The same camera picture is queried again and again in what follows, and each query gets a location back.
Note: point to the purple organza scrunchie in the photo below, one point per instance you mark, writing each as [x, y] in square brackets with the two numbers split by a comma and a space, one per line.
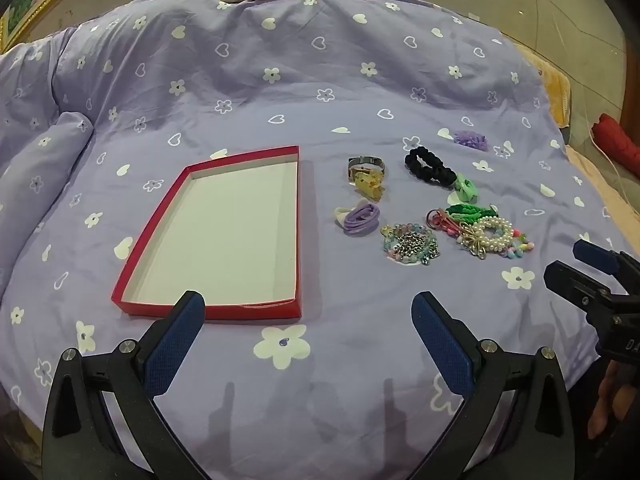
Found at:
[470, 140]

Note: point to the pink hair accessory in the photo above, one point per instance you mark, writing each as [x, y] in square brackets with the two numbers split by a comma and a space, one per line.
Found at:
[442, 223]

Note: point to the purple flower print blanket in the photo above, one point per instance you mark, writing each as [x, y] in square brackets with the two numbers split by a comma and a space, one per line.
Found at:
[300, 85]

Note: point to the green bow hair clip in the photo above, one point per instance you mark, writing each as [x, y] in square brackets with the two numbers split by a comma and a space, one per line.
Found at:
[467, 187]

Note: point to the peach sheet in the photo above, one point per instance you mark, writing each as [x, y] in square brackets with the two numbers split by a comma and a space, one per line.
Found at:
[615, 200]

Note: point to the yellow hair clip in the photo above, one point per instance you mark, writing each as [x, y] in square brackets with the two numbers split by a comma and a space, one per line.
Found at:
[367, 188]

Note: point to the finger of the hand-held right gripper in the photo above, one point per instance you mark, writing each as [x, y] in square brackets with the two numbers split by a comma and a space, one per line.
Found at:
[575, 282]
[597, 256]

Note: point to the orange mat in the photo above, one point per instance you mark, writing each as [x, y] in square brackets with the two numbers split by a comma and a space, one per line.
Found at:
[555, 90]

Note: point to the red shallow box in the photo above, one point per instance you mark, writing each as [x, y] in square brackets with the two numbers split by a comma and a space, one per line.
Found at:
[225, 220]

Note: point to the silver band wristwatch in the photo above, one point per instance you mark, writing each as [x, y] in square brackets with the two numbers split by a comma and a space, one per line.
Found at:
[362, 162]

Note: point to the gold picture frame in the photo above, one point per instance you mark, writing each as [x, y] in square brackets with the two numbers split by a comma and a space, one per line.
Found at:
[30, 15]

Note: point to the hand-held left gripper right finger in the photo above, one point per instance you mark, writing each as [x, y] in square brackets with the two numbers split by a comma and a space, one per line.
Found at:
[445, 347]

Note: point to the black scrunchie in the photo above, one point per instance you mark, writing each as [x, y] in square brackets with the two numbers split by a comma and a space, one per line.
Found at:
[425, 176]

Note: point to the person's right hand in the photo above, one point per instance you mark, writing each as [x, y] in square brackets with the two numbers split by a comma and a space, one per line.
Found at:
[617, 400]

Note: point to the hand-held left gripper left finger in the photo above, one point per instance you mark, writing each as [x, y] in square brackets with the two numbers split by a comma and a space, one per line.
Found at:
[175, 342]

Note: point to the red pillow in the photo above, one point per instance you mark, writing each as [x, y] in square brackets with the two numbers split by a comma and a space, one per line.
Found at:
[617, 140]

